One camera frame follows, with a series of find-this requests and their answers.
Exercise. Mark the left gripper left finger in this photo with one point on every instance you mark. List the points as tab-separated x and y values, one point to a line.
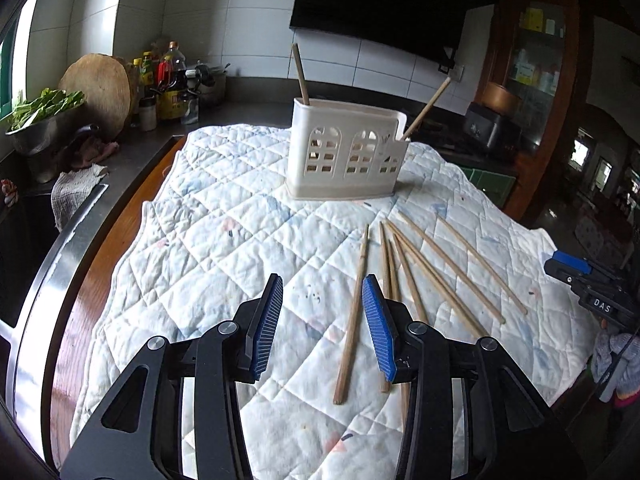
135	431

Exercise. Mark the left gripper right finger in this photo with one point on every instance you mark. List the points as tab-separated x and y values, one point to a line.
509	430

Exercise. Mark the wooden chopstick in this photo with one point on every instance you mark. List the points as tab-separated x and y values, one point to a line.
428	106
483	262
463	312
455	268
416	299
352	329
300	74
396	296
384	264

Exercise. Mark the grey gloved hand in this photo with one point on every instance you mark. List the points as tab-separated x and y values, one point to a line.
615	366

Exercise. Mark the green cabinet drawers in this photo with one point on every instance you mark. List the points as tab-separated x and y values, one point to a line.
497	187

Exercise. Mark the black rice cooker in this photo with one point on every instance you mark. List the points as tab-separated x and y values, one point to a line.
487	127

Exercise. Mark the copper pot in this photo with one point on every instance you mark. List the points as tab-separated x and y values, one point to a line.
500	100

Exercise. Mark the white quilted cloth mat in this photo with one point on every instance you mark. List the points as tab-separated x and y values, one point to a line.
223	222

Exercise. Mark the grey dish rag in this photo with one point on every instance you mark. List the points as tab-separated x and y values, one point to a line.
71	190

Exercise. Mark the white plastic utensil holder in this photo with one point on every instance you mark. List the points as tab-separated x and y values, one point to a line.
344	151

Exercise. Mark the small white seasoning jar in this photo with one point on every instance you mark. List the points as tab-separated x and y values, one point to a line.
147	114

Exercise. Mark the steel bowl of greens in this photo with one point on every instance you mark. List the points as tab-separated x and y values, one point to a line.
32	126

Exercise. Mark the cooking oil bottle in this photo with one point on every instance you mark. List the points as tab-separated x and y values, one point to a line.
172	84

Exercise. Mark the round wooden cutting board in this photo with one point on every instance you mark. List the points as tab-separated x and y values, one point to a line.
109	94

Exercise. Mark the silver pressure cooker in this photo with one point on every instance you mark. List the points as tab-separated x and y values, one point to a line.
208	83

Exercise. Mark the yellow cap sauce bottle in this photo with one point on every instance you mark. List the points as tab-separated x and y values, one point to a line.
146	70

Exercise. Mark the wall power socket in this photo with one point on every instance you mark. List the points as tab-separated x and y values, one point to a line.
456	73

